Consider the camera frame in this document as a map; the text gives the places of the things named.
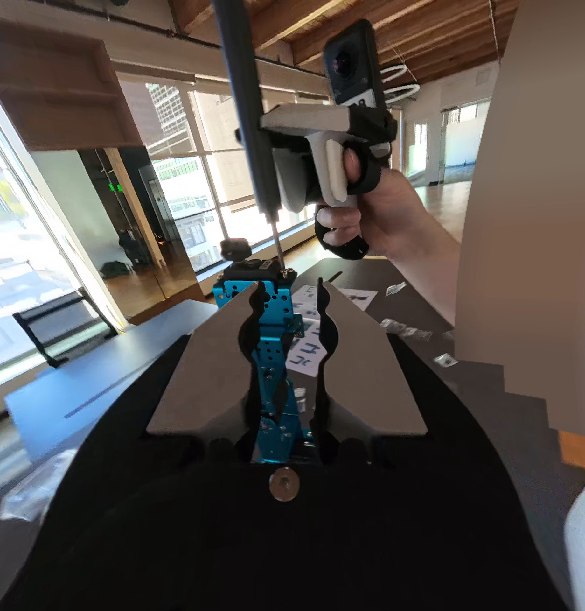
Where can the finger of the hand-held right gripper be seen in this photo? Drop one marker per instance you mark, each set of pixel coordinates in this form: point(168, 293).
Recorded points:
point(306, 119)
point(297, 176)

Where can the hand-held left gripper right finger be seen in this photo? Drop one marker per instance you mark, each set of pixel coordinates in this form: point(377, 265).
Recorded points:
point(368, 382)

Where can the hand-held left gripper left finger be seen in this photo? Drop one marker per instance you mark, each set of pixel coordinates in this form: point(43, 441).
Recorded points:
point(206, 382)

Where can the black electric screwdriver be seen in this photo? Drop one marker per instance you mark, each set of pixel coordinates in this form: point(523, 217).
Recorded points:
point(247, 119)

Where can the blue toy robot arm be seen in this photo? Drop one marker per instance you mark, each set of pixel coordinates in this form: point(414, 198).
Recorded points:
point(273, 348)

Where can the person's right forearm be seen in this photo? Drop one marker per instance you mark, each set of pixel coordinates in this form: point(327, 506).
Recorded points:
point(430, 277)

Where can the dark grey desk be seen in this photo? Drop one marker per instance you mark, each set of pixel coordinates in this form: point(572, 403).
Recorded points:
point(392, 308)

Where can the light grey desk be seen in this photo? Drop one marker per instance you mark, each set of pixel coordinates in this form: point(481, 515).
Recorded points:
point(106, 363)

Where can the person's right hand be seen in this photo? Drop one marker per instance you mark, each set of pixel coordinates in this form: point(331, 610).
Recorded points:
point(397, 215)

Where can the instruction manual with blue pictures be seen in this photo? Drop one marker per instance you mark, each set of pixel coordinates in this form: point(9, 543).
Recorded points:
point(306, 353)

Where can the labelled clear screw bag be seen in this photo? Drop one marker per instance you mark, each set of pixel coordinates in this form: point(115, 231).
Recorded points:
point(419, 334)

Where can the small clear parts bag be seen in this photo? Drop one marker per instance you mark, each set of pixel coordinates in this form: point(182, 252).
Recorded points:
point(396, 288)
point(446, 361)

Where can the green backpack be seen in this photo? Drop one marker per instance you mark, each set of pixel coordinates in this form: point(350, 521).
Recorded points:
point(116, 270)

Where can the black bag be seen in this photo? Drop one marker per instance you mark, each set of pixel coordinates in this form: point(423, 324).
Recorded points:
point(135, 248)

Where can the black mesh chair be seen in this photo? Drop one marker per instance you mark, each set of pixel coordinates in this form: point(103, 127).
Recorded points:
point(34, 340)

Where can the blurry clear plastic bag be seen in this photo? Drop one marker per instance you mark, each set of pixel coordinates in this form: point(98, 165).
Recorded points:
point(30, 491)

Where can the person's white shirt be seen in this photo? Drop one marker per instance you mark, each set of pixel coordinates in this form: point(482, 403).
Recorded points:
point(583, 549)

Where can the window wall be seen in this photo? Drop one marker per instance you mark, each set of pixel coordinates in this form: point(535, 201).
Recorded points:
point(187, 191)

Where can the wooden wall cabinet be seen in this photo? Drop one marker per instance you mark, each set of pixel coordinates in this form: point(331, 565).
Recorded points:
point(58, 95)

